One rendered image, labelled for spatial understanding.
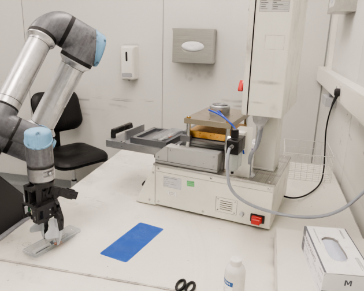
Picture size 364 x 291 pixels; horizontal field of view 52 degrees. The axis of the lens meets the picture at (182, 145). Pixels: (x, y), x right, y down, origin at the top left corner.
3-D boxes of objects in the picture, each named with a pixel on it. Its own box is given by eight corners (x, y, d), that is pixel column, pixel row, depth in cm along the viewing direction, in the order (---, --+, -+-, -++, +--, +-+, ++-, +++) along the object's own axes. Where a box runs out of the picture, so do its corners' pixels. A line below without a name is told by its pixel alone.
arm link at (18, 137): (23, 114, 118) (21, 122, 108) (56, 129, 122) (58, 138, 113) (11, 135, 118) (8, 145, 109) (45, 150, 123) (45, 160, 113)
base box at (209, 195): (285, 196, 159) (289, 158, 154) (267, 237, 126) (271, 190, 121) (172, 175, 180) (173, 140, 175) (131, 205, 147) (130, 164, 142)
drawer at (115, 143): (190, 145, 165) (191, 128, 163) (169, 159, 145) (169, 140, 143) (133, 136, 176) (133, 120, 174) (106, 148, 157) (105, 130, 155)
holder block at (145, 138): (186, 137, 163) (186, 131, 163) (166, 148, 146) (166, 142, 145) (153, 132, 170) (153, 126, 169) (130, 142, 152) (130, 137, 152)
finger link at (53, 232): (44, 251, 112) (37, 222, 110) (60, 242, 117) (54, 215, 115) (51, 252, 110) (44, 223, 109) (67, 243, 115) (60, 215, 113)
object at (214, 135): (245, 133, 152) (248, 111, 149) (230, 147, 133) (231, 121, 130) (206, 128, 159) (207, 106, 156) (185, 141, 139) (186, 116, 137)
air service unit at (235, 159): (245, 165, 129) (249, 123, 124) (233, 179, 116) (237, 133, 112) (231, 163, 131) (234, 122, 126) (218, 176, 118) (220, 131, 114)
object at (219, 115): (264, 134, 152) (267, 102, 149) (244, 154, 125) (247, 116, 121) (208, 126, 162) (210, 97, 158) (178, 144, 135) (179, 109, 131)
